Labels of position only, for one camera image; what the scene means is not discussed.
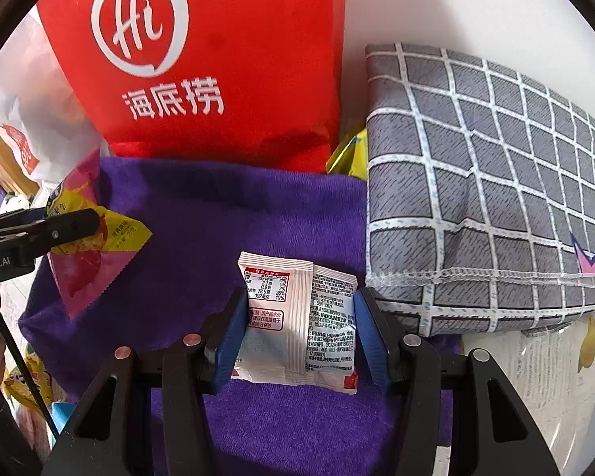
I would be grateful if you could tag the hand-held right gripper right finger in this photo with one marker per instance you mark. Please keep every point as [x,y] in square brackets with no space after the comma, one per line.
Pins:
[372,342]

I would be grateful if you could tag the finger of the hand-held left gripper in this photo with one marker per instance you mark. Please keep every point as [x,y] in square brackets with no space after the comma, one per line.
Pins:
[69,228]

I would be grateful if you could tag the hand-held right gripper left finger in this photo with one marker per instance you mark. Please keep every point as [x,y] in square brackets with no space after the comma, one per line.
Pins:
[230,342]

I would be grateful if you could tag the yellow pink snack packet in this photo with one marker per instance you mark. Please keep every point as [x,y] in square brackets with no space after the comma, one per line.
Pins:
[99,267]

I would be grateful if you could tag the white snack packet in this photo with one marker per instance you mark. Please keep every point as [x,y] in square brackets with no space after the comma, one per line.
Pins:
[297,317]

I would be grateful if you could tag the pink snack packet blue label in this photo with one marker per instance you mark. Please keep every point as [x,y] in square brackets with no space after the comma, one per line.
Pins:
[82,178]

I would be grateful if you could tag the white plastic bag red label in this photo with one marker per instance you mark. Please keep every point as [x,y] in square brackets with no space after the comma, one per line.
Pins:
[44,124]

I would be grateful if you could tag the crumpled yellow snack packet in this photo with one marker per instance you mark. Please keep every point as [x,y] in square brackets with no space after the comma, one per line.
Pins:
[29,377]

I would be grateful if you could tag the purple towel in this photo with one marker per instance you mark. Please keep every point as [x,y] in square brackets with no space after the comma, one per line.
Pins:
[203,218]

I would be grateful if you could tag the light blue box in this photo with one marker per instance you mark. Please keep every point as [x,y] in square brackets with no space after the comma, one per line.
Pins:
[64,416]

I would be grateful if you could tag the fruit print tablecloth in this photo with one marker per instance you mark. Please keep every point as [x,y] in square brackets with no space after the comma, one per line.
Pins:
[540,386]

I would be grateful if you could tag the grey checked folded cloth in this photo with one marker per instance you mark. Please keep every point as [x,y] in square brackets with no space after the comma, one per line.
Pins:
[476,168]

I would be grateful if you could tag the red bag white logo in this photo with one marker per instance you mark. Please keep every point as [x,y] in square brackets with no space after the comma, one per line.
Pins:
[218,59]

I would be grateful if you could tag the wooden frame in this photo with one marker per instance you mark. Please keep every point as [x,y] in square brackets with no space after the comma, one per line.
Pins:
[5,163]

